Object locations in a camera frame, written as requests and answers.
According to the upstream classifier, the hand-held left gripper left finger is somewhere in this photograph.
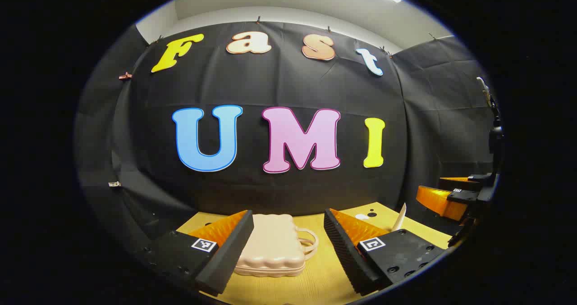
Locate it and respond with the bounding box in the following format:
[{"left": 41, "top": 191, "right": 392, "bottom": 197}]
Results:
[{"left": 135, "top": 209, "right": 256, "bottom": 296}]

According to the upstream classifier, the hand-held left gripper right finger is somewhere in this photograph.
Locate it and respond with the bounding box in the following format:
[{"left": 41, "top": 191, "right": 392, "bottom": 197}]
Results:
[{"left": 323, "top": 208, "right": 445, "bottom": 296}]

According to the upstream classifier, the pink hard-shell suitcase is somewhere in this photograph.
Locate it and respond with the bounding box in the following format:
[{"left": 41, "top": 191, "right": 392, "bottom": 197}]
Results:
[{"left": 234, "top": 214, "right": 319, "bottom": 278}]

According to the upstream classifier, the white squeeze tube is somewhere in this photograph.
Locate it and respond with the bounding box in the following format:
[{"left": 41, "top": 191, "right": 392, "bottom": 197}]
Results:
[{"left": 390, "top": 203, "right": 407, "bottom": 232}]

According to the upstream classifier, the black backdrop cloth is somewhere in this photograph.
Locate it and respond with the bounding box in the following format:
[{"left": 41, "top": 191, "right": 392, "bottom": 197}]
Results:
[{"left": 74, "top": 20, "right": 499, "bottom": 269}]

